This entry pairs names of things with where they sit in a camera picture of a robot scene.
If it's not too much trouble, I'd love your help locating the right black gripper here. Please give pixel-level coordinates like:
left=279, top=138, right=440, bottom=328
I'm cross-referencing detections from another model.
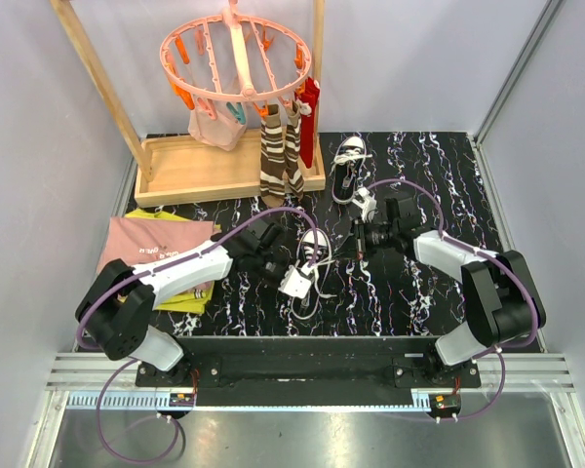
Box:
left=333, top=217, right=399, bottom=261

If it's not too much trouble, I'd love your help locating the black white sneaker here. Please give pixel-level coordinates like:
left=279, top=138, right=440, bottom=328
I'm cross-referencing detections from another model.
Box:
left=292, top=228, right=332, bottom=320
left=331, top=136, right=371, bottom=205

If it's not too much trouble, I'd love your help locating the white shoelace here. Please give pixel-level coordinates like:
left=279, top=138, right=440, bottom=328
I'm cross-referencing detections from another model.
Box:
left=300, top=253, right=334, bottom=316

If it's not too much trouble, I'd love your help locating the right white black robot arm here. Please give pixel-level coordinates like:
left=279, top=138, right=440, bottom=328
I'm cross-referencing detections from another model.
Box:
left=349, top=188, right=546, bottom=387

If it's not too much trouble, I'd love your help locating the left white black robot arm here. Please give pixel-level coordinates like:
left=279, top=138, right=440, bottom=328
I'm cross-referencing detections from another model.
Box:
left=75, top=219, right=288, bottom=386

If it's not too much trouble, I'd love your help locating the black marble pattern mat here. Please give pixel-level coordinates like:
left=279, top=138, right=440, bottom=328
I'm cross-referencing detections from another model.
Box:
left=150, top=132, right=501, bottom=337

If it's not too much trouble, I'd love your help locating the yellow-green folded garment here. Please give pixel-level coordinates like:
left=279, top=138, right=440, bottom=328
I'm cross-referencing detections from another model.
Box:
left=125, top=207, right=214, bottom=315

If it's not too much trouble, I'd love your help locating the right brown striped sock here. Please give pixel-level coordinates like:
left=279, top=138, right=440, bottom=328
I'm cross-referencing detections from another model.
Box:
left=284, top=100, right=304, bottom=200

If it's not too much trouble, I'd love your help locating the brown striped sock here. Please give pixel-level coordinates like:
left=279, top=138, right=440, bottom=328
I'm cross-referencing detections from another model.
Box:
left=259, top=104, right=285, bottom=208
left=284, top=100, right=304, bottom=200

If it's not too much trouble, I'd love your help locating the left brown striped sock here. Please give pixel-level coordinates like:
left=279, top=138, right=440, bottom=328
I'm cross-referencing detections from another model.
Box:
left=259, top=104, right=285, bottom=208

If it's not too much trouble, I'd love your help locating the wooden drying rack stand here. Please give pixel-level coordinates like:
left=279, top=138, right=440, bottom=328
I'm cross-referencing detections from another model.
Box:
left=52, top=1, right=325, bottom=208

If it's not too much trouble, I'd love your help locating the pink folded t-shirt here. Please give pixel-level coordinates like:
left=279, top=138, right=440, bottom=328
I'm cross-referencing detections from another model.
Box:
left=97, top=210, right=220, bottom=273

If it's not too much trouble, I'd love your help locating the pink hanging garment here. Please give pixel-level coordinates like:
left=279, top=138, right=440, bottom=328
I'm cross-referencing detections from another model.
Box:
left=188, top=107, right=247, bottom=151

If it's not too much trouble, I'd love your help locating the red hanging cloth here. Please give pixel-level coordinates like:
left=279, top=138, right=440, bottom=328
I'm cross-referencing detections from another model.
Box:
left=297, top=77, right=320, bottom=169

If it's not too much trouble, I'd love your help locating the pink round clip hanger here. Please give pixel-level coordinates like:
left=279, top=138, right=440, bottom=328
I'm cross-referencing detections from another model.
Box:
left=159, top=1, right=313, bottom=125

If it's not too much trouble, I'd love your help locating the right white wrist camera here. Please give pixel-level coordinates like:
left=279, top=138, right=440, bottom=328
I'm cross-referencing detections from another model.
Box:
left=352, top=187, right=377, bottom=222

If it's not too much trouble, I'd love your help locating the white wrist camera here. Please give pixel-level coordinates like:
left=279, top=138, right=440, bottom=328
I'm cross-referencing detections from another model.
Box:
left=278, top=262, right=313, bottom=299
left=352, top=187, right=377, bottom=222

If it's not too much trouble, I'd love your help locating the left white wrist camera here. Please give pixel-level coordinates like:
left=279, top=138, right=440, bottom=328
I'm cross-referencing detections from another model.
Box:
left=278, top=262, right=313, bottom=299

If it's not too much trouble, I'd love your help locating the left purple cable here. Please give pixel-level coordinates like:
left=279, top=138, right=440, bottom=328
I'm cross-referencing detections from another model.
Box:
left=76, top=207, right=321, bottom=463

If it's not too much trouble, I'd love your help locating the purple cable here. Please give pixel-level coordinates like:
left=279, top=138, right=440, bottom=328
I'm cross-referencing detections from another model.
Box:
left=363, top=178, right=547, bottom=421
left=76, top=207, right=321, bottom=463

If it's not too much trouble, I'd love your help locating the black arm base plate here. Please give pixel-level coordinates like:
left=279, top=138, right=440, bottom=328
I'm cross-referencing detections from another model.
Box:
left=136, top=336, right=481, bottom=411

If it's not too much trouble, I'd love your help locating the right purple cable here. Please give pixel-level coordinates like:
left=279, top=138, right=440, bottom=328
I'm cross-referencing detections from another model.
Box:
left=363, top=178, right=547, bottom=421

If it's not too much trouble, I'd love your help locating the grey slotted cable duct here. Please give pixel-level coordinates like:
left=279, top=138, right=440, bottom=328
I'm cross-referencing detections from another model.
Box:
left=66, top=391, right=196, bottom=411

